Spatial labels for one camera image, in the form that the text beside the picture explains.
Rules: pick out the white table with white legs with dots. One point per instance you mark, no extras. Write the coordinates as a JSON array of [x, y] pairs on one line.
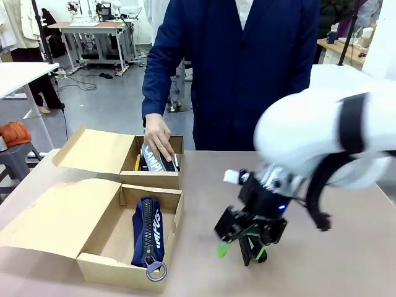
[[21, 77]]

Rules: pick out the grey stool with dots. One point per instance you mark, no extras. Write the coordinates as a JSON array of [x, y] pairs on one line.
[[15, 164]]

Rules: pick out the wooden table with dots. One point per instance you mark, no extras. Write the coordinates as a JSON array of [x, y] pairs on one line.
[[335, 46]]

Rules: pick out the person in navy coat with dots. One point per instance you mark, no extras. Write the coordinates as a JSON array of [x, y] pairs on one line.
[[247, 77]]

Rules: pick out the large cardboard box with lid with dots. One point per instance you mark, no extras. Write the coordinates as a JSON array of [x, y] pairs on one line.
[[62, 216]]

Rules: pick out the navy zipper pencil case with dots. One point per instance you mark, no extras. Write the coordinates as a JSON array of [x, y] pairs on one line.
[[148, 229]]

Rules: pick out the person's right hand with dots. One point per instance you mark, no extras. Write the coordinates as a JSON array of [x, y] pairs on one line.
[[159, 136]]

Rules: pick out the brown top workbench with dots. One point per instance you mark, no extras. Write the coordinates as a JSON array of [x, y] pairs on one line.
[[92, 29]]

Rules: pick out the black stand pole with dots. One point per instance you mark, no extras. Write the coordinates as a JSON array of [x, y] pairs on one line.
[[46, 40], [348, 37]]

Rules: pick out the blue mug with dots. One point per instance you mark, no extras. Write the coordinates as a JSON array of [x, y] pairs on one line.
[[332, 37]]

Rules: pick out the black stapler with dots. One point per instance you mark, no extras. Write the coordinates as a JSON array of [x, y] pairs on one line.
[[246, 254]]

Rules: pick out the small cardboard box with lid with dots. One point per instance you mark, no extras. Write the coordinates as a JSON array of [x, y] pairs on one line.
[[92, 151]]

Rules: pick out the person in cream coat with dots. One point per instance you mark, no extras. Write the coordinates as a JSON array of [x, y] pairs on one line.
[[21, 31]]

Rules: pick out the white lab device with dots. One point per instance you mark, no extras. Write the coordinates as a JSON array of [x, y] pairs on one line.
[[82, 15]]

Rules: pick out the orange cloth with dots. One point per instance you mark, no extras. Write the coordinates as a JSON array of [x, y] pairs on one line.
[[15, 133]]

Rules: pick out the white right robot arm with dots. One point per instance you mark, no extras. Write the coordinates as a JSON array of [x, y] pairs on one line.
[[309, 130]]

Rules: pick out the person's right forearm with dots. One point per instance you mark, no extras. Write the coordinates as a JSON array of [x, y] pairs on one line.
[[157, 86]]

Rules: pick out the black shoes pair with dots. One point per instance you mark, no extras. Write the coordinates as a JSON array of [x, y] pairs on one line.
[[105, 75]]

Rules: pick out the grey zipper pencil case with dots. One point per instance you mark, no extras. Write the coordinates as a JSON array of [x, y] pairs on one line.
[[154, 161]]

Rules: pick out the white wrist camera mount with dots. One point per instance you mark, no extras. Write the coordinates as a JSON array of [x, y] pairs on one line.
[[231, 177]]

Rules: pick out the yellow utility knife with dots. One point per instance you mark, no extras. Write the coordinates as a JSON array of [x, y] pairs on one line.
[[138, 162]]

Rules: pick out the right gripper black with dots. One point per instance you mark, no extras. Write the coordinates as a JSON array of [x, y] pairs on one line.
[[260, 204]]

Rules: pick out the person in dark jacket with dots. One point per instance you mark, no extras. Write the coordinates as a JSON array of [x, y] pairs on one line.
[[332, 15]]

